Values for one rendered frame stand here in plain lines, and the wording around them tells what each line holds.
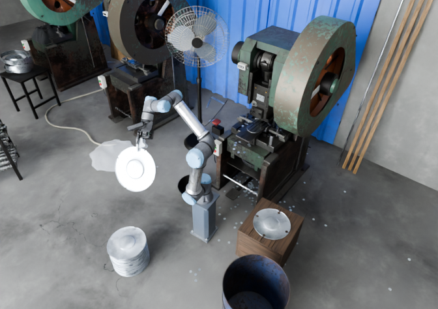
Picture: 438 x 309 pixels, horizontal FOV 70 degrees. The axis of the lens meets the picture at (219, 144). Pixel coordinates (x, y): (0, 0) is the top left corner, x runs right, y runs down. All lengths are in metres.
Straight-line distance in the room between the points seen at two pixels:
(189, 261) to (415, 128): 2.48
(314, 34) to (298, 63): 0.20
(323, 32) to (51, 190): 2.84
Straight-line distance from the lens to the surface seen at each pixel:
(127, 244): 2.60
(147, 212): 3.07
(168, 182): 3.29
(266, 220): 2.55
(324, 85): 2.26
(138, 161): 2.07
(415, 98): 3.48
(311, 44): 2.02
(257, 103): 2.60
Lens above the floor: 2.37
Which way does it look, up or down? 40 degrees down
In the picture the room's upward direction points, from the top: 2 degrees clockwise
